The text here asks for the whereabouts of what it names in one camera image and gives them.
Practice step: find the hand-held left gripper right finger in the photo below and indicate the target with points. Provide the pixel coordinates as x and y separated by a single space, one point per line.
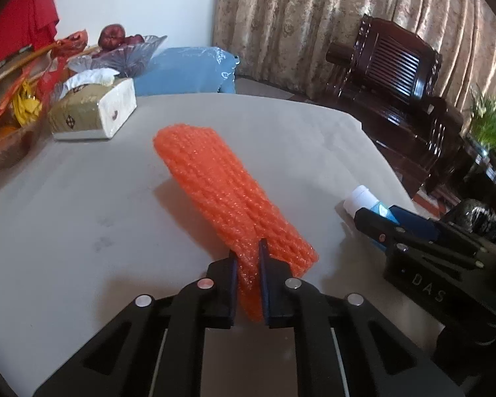
264 281

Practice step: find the white tissue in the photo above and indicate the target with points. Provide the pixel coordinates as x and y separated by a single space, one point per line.
91 77

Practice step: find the beige tablecloth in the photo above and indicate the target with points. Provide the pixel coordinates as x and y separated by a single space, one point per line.
107 215

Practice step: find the dark wooden side table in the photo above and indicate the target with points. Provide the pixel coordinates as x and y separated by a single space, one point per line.
479 169

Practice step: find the dark red apple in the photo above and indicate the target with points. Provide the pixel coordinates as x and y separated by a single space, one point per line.
134 39
111 36

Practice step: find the toothpaste tube with white cap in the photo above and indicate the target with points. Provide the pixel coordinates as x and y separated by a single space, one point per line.
361 199

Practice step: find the glass fruit bowl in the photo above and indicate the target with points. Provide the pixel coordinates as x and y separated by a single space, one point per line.
115 56

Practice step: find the snack tray with red packets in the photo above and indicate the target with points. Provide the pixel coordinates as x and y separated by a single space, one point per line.
12 115

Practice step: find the dark wooden armchair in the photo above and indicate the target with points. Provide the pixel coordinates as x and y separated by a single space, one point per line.
396 99

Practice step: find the red ornament packet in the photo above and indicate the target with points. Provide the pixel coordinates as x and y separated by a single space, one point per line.
72 41

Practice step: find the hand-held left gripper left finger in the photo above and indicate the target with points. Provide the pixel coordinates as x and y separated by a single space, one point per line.
232 281

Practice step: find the blue embroidered cloth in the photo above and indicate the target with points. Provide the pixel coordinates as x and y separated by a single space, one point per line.
186 70

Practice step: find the floral beige curtain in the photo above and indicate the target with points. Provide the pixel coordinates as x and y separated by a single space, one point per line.
314 16

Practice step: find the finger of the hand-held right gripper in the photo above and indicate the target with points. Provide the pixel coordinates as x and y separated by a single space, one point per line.
376 225
415 222

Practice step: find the orange foam fruit net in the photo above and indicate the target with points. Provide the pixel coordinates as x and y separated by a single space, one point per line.
227 198

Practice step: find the potted flowering plant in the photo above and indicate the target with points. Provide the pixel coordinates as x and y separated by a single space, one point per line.
485 120

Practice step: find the red cloth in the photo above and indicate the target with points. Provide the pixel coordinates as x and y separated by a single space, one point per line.
16 16

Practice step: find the tissue box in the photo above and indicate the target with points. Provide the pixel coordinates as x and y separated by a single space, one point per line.
91 111

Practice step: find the trash bin with black bag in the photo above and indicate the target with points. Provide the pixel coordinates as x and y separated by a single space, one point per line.
475 219

